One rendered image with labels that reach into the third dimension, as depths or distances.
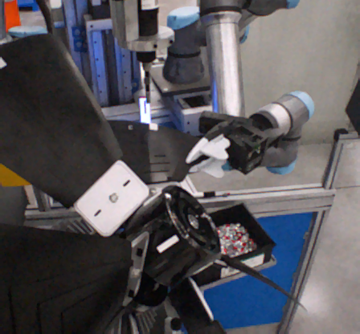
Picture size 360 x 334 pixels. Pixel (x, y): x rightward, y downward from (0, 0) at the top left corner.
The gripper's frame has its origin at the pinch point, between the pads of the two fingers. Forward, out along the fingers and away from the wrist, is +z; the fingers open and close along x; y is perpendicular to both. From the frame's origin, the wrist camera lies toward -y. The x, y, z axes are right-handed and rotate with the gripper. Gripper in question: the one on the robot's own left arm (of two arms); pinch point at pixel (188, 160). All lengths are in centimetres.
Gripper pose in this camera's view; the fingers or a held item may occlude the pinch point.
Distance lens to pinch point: 71.5
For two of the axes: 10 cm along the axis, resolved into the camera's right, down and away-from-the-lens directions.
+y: 6.9, 5.0, -5.3
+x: -0.7, 7.7, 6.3
